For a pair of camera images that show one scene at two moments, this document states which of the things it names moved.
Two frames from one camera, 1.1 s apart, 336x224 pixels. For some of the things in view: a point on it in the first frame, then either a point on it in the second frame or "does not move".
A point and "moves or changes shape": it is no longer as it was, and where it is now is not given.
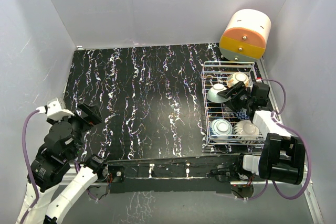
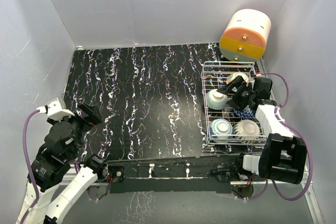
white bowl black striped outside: [246, 131] does not move
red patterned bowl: [242, 114] does not move
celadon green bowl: [212, 96] moves or changes shape
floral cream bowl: [234, 78] does not move
